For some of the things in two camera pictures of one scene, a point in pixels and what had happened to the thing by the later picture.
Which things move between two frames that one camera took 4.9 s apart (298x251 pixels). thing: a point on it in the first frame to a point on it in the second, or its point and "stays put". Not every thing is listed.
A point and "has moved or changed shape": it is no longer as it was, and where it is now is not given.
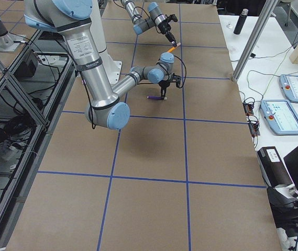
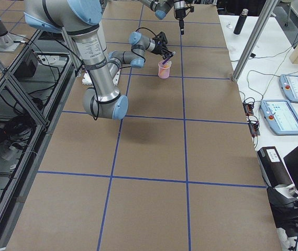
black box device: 274,169 stays put
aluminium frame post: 255,39 stays put
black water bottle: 241,21 stays put
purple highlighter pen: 155,98 has moved or changed shape
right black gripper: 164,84 to 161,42
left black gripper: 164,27 to 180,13
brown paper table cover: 183,174 stays put
